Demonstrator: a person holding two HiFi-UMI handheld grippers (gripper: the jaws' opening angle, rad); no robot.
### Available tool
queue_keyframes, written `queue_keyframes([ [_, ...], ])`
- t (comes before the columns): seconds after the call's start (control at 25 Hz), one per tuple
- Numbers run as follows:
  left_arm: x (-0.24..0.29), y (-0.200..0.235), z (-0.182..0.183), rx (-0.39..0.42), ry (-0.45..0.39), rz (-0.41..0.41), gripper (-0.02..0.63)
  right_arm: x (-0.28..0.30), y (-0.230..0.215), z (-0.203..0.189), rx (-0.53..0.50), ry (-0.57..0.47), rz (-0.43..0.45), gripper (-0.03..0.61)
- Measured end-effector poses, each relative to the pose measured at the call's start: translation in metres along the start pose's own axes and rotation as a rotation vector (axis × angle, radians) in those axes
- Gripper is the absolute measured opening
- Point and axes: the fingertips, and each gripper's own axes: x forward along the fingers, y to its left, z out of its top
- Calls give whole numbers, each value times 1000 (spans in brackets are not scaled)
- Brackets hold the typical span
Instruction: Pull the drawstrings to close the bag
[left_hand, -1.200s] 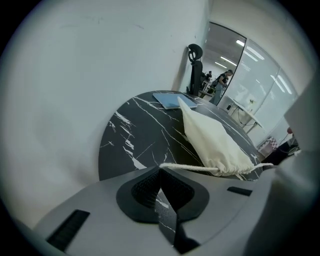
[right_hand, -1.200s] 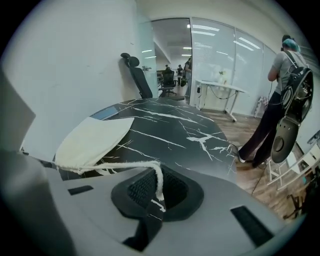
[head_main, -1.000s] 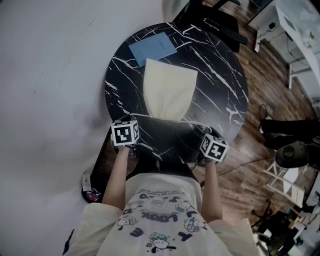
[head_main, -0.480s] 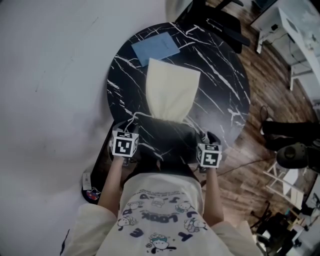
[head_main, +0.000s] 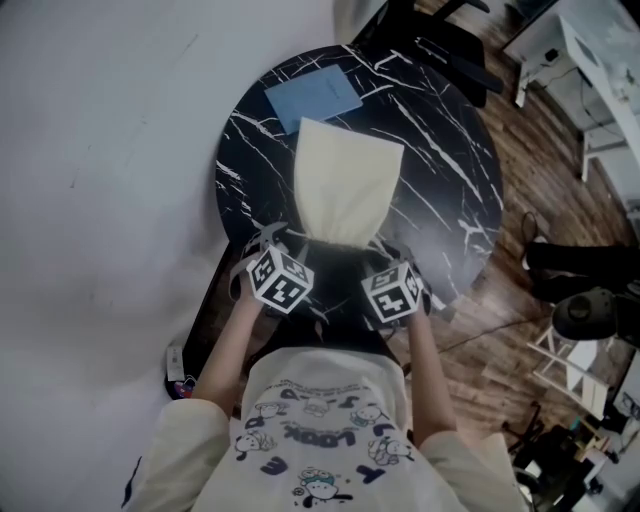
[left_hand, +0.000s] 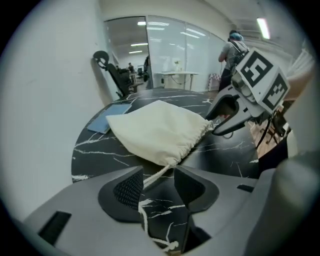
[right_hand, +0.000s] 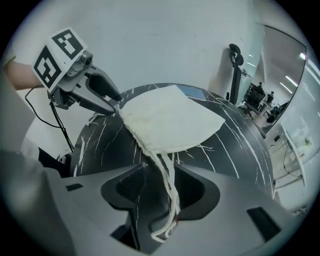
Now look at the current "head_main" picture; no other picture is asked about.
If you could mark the black wheeled stand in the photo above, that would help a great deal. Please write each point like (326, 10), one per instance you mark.
(550, 450)

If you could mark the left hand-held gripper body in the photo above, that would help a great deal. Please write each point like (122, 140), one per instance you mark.
(277, 282)

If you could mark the black office chair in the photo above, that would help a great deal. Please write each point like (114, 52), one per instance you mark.
(445, 50)

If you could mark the black round device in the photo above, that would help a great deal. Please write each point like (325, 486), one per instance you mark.
(582, 310)

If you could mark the person's right forearm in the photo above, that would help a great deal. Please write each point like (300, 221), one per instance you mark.
(432, 385)

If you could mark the white desk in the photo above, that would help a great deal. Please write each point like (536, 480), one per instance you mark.
(600, 70)

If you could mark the person's left forearm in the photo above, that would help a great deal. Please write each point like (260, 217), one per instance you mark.
(227, 360)

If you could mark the person in white shirt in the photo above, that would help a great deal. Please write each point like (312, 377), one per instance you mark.
(320, 440)

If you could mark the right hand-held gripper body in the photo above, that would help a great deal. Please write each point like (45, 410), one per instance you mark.
(392, 295)

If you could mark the blue notebook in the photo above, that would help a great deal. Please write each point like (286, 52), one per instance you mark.
(312, 97)

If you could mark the white folding rack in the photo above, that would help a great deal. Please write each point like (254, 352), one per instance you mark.
(575, 370)

